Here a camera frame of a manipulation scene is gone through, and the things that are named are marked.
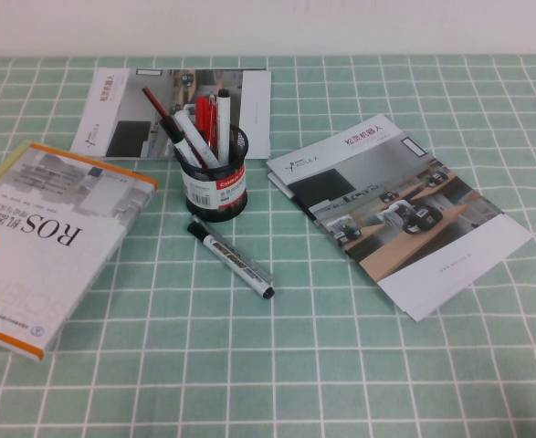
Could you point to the black mesh pen holder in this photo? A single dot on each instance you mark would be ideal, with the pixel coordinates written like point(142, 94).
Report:
point(217, 196)

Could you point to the robot brochure with wooden desks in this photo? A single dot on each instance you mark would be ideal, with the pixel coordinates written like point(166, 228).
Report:
point(409, 205)

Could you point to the white brochure underneath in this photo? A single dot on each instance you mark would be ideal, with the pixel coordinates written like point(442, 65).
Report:
point(279, 184)

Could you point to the red pen with clear clip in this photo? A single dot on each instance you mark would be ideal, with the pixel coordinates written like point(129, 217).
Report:
point(213, 118)

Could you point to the yellow covered book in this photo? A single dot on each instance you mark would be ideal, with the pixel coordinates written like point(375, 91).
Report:
point(3, 169)

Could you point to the black and white marker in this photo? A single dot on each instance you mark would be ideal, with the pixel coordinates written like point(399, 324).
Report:
point(181, 141)

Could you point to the white printed marker black cap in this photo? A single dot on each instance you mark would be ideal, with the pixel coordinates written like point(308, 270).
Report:
point(238, 267)

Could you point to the robot brochure with dark screen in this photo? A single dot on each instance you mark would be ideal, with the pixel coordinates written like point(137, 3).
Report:
point(126, 109)

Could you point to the thin red pencil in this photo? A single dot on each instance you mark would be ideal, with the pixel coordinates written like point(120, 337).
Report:
point(151, 100)

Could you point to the white paint marker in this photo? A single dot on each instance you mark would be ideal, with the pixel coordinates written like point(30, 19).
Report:
point(194, 134)

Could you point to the red marker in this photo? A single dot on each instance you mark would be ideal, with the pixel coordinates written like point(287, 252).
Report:
point(202, 114)

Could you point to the white orange ROS book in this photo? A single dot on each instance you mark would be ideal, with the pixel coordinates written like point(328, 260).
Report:
point(44, 237)

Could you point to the green checked tablecloth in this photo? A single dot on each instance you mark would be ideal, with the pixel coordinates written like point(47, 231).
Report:
point(386, 365)

